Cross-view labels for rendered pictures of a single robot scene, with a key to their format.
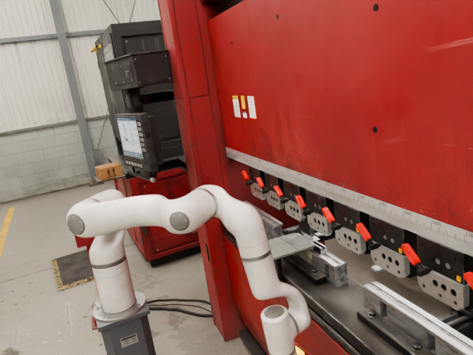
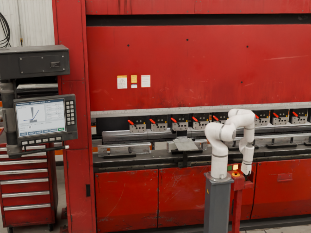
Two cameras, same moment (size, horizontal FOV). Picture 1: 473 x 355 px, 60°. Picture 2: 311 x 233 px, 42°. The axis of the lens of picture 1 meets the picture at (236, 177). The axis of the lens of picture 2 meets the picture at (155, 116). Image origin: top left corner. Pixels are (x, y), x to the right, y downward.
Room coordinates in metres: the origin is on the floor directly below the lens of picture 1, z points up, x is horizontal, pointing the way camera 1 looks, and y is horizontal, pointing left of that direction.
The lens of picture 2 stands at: (1.34, 3.32, 2.38)
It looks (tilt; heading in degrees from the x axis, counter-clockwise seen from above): 18 degrees down; 280
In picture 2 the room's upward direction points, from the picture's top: straight up
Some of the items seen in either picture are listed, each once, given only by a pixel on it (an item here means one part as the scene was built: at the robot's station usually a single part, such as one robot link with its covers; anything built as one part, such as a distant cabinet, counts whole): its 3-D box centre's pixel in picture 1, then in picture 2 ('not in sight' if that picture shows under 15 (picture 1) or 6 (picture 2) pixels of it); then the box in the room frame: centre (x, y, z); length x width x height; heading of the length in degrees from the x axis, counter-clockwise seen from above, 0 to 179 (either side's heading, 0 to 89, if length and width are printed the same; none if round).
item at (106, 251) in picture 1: (108, 225); (216, 138); (1.37, 0.47, 1.30); 0.19 x 0.12 x 0.24; 155
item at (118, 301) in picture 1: (114, 284); (219, 165); (1.34, 0.49, 1.09); 0.19 x 0.19 x 0.18
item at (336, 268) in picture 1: (315, 257); (187, 145); (1.66, -0.30, 0.92); 0.39 x 0.06 x 0.10; 19
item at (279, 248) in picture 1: (278, 247); (185, 144); (1.66, -0.14, 1.00); 0.26 x 0.18 x 0.01; 109
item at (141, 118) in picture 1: (140, 140); (46, 118); (2.66, 0.58, 1.42); 0.45 x 0.12 x 0.36; 33
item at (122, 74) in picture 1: (146, 121); (36, 103); (2.75, 0.54, 1.53); 0.51 x 0.25 x 0.85; 33
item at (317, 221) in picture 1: (324, 210); (200, 119); (1.54, -0.33, 1.18); 0.15 x 0.09 x 0.17; 19
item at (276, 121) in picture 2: not in sight; (278, 116); (0.79, -0.60, 1.18); 0.15 x 0.09 x 0.17; 19
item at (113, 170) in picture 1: (108, 170); not in sight; (3.74, 1.17, 1.04); 0.30 x 0.26 x 0.12; 23
